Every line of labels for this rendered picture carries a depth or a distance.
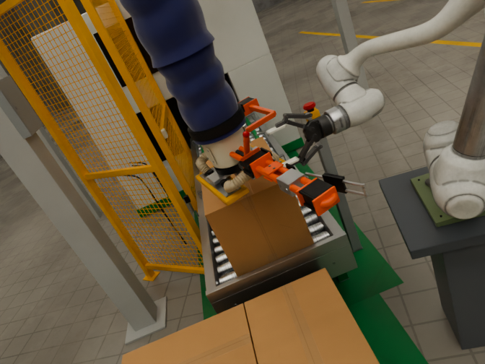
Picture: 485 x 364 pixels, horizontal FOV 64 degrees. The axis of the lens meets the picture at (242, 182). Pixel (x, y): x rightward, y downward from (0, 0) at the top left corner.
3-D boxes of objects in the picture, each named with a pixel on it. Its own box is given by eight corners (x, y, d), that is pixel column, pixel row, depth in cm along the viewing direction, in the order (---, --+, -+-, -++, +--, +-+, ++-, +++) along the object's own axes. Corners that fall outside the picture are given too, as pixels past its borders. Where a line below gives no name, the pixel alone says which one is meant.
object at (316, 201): (300, 205, 108) (294, 191, 106) (320, 191, 110) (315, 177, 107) (318, 217, 101) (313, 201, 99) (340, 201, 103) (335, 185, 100)
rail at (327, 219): (256, 128, 396) (249, 112, 388) (260, 126, 396) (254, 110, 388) (345, 266, 188) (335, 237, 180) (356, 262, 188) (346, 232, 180)
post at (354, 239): (349, 246, 259) (303, 111, 215) (359, 243, 259) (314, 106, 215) (353, 252, 253) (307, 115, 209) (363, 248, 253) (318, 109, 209)
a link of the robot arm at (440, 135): (474, 157, 148) (464, 107, 139) (485, 185, 134) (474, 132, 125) (428, 167, 156) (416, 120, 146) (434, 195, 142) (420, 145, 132)
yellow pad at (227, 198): (196, 180, 172) (191, 170, 170) (215, 167, 175) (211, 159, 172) (228, 206, 144) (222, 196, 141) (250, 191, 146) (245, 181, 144)
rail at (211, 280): (197, 154, 398) (189, 139, 389) (202, 152, 398) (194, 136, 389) (221, 320, 190) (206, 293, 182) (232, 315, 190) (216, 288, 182)
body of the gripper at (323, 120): (330, 115, 131) (305, 126, 131) (336, 136, 135) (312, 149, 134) (320, 110, 138) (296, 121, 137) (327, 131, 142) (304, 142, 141)
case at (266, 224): (225, 218, 242) (198, 164, 224) (285, 192, 240) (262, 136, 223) (239, 280, 188) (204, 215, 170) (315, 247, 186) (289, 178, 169)
